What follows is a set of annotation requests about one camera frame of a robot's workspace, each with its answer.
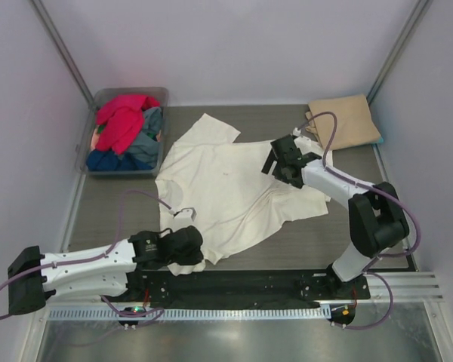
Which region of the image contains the clear plastic bin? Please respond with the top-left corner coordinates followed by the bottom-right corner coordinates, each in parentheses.
top-left (75, 87), bottom-right (169, 178)

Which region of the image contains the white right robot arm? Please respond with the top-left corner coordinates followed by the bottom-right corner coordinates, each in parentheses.
top-left (261, 135), bottom-right (409, 293)

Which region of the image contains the right aluminium frame post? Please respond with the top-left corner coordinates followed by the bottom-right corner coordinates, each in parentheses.
top-left (366, 0), bottom-right (433, 105)

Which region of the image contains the slotted cable duct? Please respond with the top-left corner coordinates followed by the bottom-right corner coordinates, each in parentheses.
top-left (48, 305), bottom-right (331, 321)

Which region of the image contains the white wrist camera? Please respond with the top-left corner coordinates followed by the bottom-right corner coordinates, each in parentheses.
top-left (173, 207), bottom-right (197, 222)
top-left (292, 128), bottom-right (322, 151)

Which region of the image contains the dark blue t shirt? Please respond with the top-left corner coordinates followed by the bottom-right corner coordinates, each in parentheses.
top-left (85, 149), bottom-right (151, 172)

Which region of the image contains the red t shirt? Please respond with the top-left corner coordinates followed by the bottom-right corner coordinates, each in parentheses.
top-left (96, 94), bottom-right (160, 155)

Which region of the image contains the peach pink garment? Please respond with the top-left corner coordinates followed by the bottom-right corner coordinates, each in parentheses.
top-left (90, 127), bottom-right (100, 151)

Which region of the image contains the left aluminium frame post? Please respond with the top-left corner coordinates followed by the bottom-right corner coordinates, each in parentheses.
top-left (29, 0), bottom-right (95, 109)

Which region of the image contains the right round black base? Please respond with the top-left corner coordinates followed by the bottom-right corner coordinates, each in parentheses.
top-left (328, 304), bottom-right (356, 327)

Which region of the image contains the white t shirt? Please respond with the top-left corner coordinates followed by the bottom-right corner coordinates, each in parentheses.
top-left (156, 114), bottom-right (330, 275)

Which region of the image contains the left round black base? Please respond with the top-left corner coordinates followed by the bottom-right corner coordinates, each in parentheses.
top-left (119, 306), bottom-right (146, 329)

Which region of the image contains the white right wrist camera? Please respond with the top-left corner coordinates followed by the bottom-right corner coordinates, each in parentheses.
top-left (292, 128), bottom-right (322, 151)

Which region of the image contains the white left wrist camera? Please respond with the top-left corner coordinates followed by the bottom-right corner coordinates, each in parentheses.
top-left (173, 207), bottom-right (197, 222)

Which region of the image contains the aluminium frame post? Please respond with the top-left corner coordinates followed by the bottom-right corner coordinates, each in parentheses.
top-left (29, 0), bottom-right (95, 109)
top-left (366, 0), bottom-right (433, 105)

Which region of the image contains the grey blue t shirt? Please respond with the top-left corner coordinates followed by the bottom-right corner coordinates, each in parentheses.
top-left (127, 107), bottom-right (163, 169)

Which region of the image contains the folded beige t shirt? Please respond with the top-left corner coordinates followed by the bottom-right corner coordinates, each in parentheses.
top-left (306, 94), bottom-right (382, 150)

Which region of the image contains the round black base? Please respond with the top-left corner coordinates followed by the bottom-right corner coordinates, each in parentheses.
top-left (119, 306), bottom-right (146, 329)
top-left (328, 304), bottom-right (356, 327)

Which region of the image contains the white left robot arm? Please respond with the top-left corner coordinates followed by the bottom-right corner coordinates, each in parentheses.
top-left (8, 225), bottom-right (203, 315)

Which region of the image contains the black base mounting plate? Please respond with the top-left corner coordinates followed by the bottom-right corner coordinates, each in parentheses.
top-left (122, 269), bottom-right (371, 310)

